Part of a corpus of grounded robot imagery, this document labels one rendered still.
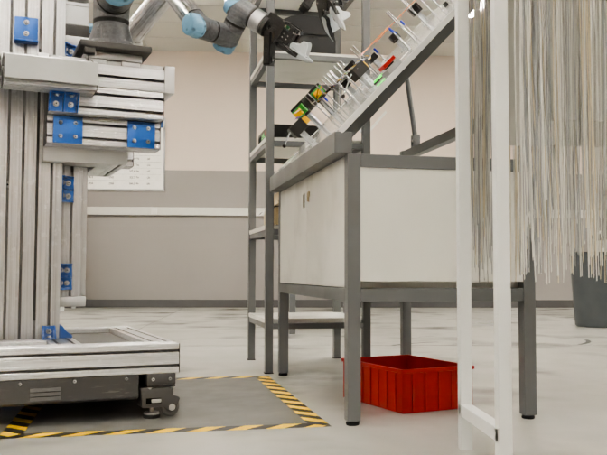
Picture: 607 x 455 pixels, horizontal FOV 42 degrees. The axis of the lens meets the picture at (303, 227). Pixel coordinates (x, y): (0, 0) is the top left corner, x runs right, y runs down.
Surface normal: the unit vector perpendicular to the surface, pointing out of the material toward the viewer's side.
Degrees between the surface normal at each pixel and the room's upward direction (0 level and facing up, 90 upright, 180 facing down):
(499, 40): 90
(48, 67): 90
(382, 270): 90
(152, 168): 90
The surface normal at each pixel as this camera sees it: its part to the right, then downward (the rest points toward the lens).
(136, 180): 0.06, -0.06
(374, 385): -0.89, -0.03
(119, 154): 0.39, -0.05
